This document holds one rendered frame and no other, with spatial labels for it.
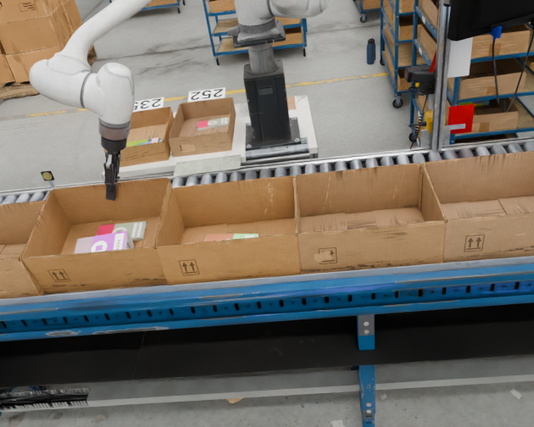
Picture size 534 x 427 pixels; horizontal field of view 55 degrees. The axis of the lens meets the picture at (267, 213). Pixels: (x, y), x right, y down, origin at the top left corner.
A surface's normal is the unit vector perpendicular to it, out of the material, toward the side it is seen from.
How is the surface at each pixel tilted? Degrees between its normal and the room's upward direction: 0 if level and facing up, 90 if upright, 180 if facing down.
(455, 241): 90
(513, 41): 91
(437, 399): 0
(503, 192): 89
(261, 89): 90
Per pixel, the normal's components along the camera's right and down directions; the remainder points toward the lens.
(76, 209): 0.00, 0.70
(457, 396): -0.13, -0.80
